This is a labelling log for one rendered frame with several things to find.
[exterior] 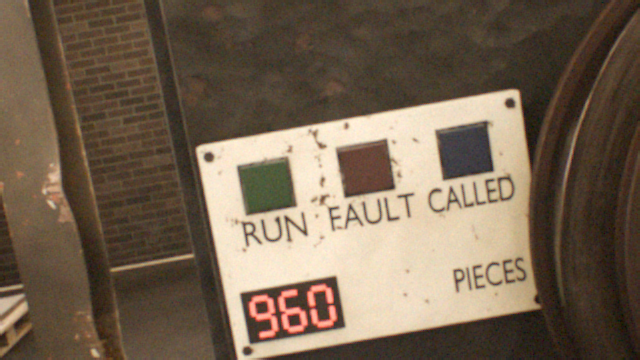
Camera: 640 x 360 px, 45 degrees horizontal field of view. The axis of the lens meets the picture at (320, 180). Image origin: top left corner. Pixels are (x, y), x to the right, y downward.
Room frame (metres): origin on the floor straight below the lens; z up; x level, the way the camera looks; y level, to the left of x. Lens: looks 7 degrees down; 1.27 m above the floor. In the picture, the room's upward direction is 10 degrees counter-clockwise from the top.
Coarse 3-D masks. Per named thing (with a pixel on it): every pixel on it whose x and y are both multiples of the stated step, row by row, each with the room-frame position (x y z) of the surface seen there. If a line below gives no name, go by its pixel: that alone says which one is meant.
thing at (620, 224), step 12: (636, 132) 0.48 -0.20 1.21; (636, 144) 0.48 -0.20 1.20; (636, 156) 0.47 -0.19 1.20; (624, 168) 0.48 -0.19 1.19; (636, 168) 0.47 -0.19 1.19; (624, 180) 0.48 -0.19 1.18; (636, 180) 0.47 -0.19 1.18; (624, 192) 0.48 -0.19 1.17; (636, 192) 0.47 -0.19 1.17; (624, 204) 0.47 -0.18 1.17; (636, 204) 0.47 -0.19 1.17; (624, 216) 0.47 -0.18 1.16; (636, 216) 0.47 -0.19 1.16; (624, 228) 0.47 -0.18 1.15; (636, 228) 0.47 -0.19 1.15; (624, 240) 0.47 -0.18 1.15; (636, 240) 0.47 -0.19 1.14; (624, 252) 0.47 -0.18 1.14; (636, 252) 0.47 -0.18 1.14; (624, 264) 0.47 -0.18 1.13; (636, 264) 0.47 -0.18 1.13; (624, 276) 0.47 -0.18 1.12; (636, 276) 0.47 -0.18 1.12; (624, 288) 0.47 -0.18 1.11; (636, 288) 0.47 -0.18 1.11; (624, 300) 0.48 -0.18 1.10; (636, 300) 0.47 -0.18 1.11; (624, 312) 0.48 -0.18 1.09; (636, 312) 0.47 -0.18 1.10; (636, 324) 0.47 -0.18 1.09; (636, 336) 0.47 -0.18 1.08; (636, 348) 0.48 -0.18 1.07
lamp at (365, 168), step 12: (372, 144) 0.62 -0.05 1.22; (384, 144) 0.62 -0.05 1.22; (348, 156) 0.62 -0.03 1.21; (360, 156) 0.62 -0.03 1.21; (372, 156) 0.62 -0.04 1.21; (384, 156) 0.62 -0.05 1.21; (348, 168) 0.62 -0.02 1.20; (360, 168) 0.62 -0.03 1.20; (372, 168) 0.62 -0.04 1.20; (384, 168) 0.62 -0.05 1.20; (348, 180) 0.62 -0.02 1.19; (360, 180) 0.62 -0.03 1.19; (372, 180) 0.62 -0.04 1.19; (384, 180) 0.61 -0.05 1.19; (348, 192) 0.62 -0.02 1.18
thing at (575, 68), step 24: (624, 0) 0.55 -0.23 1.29; (600, 24) 0.55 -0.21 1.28; (576, 48) 0.56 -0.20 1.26; (576, 72) 0.55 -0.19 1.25; (552, 120) 0.55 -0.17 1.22; (552, 144) 0.55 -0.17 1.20; (528, 216) 0.56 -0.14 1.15; (552, 288) 0.55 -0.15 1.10; (552, 312) 0.55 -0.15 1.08; (552, 336) 0.56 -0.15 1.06
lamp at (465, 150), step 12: (444, 132) 0.62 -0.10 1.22; (456, 132) 0.61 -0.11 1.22; (468, 132) 0.61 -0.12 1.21; (480, 132) 0.61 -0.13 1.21; (444, 144) 0.61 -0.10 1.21; (456, 144) 0.61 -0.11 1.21; (468, 144) 0.61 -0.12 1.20; (480, 144) 0.61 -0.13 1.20; (444, 156) 0.62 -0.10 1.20; (456, 156) 0.61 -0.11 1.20; (468, 156) 0.61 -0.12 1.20; (480, 156) 0.61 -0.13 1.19; (456, 168) 0.61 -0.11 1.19; (468, 168) 0.61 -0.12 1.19; (480, 168) 0.61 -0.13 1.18
